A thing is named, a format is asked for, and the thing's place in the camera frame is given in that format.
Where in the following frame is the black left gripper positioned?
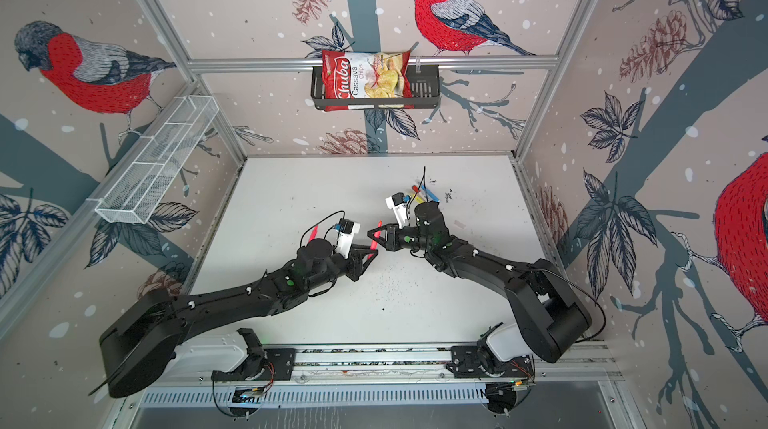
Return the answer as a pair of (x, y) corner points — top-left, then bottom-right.
(307, 243), (380, 292)

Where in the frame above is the blue marker pen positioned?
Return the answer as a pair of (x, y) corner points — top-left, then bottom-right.
(422, 185), (440, 203)

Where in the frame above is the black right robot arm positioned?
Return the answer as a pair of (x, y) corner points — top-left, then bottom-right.
(367, 201), (592, 363)

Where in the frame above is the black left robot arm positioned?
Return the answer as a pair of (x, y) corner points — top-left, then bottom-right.
(99, 239), (378, 398)

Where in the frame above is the red cassava chips bag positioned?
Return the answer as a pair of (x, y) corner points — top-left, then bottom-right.
(316, 51), (412, 112)

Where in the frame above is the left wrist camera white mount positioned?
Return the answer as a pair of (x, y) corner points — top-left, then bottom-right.
(334, 218), (360, 259)

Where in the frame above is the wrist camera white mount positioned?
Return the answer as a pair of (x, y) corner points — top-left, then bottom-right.
(385, 192), (410, 229)
(334, 218), (360, 259)

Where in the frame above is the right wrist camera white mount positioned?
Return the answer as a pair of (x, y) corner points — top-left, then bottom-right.
(385, 192), (410, 229)

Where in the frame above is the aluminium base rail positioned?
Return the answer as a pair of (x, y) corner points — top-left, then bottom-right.
(149, 341), (619, 385)

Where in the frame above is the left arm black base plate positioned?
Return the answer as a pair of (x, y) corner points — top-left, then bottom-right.
(240, 347), (297, 382)

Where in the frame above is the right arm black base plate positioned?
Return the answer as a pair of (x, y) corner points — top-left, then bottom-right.
(445, 345), (535, 380)

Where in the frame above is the black wire wall basket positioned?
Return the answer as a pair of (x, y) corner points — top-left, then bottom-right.
(310, 65), (441, 112)

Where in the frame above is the white wire mesh shelf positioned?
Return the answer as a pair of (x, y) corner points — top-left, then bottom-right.
(95, 95), (219, 224)

